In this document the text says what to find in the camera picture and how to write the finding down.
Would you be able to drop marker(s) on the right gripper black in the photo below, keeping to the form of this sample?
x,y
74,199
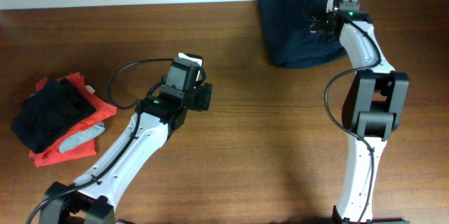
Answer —
x,y
318,23

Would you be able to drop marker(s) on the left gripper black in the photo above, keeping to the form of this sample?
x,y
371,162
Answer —
x,y
202,95

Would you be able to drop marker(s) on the dark blue shorts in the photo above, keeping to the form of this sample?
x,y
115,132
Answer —
x,y
289,41

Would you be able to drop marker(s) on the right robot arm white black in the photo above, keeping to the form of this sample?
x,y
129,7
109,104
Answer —
x,y
371,111

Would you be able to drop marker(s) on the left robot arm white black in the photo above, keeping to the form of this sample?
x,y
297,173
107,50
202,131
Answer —
x,y
94,196

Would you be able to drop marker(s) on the red folded garment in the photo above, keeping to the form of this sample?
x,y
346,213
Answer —
x,y
78,140

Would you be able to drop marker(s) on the black folded garment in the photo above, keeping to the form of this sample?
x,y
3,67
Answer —
x,y
47,113

